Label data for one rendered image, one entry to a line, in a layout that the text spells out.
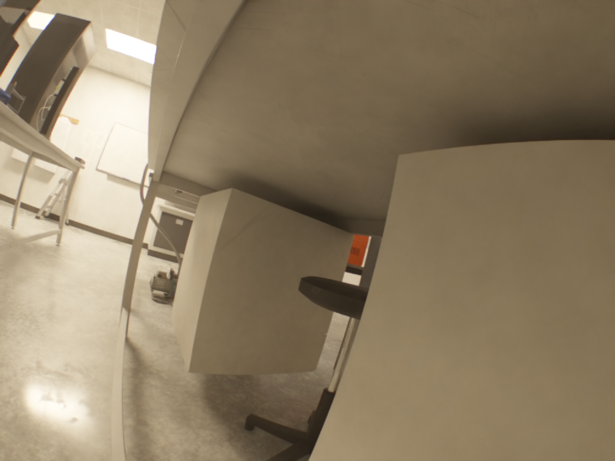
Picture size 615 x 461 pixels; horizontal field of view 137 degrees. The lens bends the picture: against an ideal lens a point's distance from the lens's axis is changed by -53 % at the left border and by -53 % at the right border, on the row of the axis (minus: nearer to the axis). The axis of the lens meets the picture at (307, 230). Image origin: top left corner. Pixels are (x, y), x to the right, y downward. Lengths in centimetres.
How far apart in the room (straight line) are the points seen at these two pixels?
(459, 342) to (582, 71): 26
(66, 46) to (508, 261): 263
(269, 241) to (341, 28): 71
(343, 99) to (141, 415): 101
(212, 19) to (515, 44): 24
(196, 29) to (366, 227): 91
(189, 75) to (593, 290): 39
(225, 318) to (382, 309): 65
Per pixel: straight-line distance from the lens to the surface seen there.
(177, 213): 414
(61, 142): 512
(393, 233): 27
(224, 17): 20
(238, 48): 32
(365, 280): 157
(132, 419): 97
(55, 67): 247
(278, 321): 94
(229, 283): 82
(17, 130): 177
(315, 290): 59
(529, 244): 22
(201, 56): 25
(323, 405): 80
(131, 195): 479
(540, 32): 25
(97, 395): 105
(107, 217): 484
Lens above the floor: 67
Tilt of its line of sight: 6 degrees up
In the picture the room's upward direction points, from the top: 15 degrees clockwise
